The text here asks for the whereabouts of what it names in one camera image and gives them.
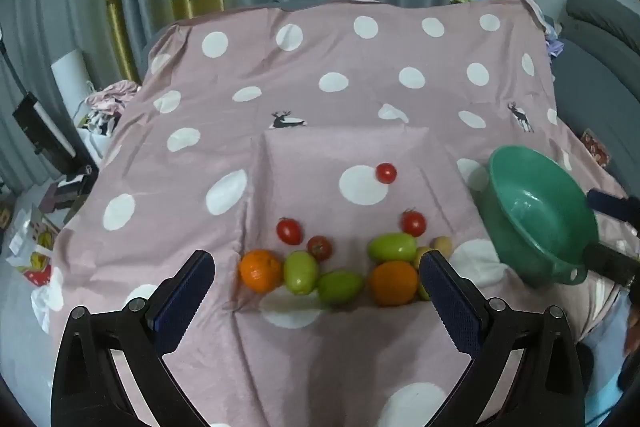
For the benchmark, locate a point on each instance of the small yellow loquat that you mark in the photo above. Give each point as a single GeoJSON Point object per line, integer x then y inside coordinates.
{"type": "Point", "coordinates": [443, 245]}
{"type": "Point", "coordinates": [421, 255]}

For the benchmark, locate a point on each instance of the orange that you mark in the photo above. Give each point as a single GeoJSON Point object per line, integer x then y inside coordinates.
{"type": "Point", "coordinates": [394, 283]}
{"type": "Point", "coordinates": [259, 271]}

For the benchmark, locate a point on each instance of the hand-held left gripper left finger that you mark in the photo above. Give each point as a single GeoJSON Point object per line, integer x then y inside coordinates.
{"type": "Point", "coordinates": [182, 302]}

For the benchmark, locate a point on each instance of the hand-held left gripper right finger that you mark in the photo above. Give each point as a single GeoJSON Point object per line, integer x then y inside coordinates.
{"type": "Point", "coordinates": [452, 307]}

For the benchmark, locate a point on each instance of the white plastic bag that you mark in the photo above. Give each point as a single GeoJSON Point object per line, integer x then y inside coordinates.
{"type": "Point", "coordinates": [47, 302]}

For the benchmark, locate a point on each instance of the pink polka-dot blanket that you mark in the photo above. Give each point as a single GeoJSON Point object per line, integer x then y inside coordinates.
{"type": "Point", "coordinates": [310, 57]}

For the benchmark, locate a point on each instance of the green jujube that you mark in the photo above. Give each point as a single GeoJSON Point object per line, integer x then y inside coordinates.
{"type": "Point", "coordinates": [340, 287]}
{"type": "Point", "coordinates": [422, 294]}
{"type": "Point", "coordinates": [301, 273]}
{"type": "Point", "coordinates": [392, 247]}

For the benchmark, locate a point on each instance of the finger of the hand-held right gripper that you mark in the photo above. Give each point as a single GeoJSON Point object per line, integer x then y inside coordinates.
{"type": "Point", "coordinates": [607, 204]}
{"type": "Point", "coordinates": [607, 262]}

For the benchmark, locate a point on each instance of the red patterned packet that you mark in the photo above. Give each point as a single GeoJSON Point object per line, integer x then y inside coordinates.
{"type": "Point", "coordinates": [596, 148]}

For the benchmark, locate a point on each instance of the red cherry tomato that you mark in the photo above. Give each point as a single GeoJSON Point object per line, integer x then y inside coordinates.
{"type": "Point", "coordinates": [319, 248]}
{"type": "Point", "coordinates": [413, 223]}
{"type": "Point", "coordinates": [386, 173]}
{"type": "Point", "coordinates": [289, 231]}

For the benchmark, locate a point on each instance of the white cylindrical air purifier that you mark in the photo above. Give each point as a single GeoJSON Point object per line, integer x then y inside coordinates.
{"type": "Point", "coordinates": [70, 77]}

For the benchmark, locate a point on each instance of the black and pink box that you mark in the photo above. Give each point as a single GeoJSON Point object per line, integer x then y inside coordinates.
{"type": "Point", "coordinates": [65, 192]}

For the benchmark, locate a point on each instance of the colourful folded clothes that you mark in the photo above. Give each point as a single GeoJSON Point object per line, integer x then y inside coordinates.
{"type": "Point", "coordinates": [550, 32]}

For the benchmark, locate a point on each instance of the grey sofa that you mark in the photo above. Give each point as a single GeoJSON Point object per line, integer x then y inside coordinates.
{"type": "Point", "coordinates": [600, 72]}

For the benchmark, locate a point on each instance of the pile of pink clothes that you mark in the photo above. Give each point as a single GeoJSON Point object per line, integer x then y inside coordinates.
{"type": "Point", "coordinates": [110, 99]}

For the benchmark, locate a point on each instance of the green plastic bowl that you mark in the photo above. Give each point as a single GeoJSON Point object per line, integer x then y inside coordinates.
{"type": "Point", "coordinates": [540, 217]}

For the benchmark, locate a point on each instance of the plastic bag of groceries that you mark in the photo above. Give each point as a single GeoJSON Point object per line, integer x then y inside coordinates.
{"type": "Point", "coordinates": [37, 257]}

